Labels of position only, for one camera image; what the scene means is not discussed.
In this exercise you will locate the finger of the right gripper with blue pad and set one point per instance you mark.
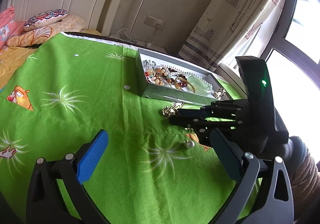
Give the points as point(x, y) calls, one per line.
point(223, 109)
point(203, 124)

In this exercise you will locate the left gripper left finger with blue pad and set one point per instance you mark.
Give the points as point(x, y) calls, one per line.
point(45, 203)

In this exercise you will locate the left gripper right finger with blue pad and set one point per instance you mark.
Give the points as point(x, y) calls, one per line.
point(262, 193)

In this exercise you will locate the gold brooch pin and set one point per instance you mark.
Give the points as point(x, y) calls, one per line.
point(219, 93)

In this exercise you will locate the pearl drop earring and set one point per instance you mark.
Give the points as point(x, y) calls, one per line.
point(189, 144)

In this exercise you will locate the pale green jade bangle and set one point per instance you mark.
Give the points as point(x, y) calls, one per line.
point(202, 87)

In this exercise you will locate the large gold bangle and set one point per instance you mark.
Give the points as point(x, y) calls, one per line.
point(180, 83)

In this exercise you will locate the silver rhinestone brooch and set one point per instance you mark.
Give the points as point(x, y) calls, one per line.
point(148, 64)

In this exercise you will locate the gloved right hand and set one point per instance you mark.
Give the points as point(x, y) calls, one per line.
point(304, 178)

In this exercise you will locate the grey shallow cardboard tray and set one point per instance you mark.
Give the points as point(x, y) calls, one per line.
point(158, 83)

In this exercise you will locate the green cartoon bed sheet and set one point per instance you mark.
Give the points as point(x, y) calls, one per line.
point(66, 92)

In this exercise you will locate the patterned window curtain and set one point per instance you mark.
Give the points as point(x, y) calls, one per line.
point(224, 25)

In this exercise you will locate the yellow beige pillow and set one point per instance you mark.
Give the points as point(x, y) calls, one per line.
point(71, 23)

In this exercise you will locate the patterned embroidered pillow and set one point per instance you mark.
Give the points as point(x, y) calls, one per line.
point(44, 19)

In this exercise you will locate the pink folded quilt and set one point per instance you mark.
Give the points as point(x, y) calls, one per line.
point(9, 27)

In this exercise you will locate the wall power socket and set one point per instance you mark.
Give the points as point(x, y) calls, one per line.
point(154, 22)

